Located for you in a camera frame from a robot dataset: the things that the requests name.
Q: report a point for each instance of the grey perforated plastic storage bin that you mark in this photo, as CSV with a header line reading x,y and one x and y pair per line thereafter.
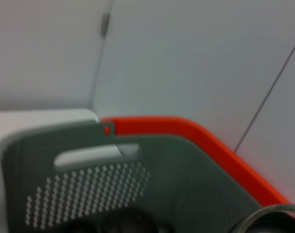
x,y
186,182

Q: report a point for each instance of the glass teacup with black base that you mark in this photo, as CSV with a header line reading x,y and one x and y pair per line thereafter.
x,y
283,222

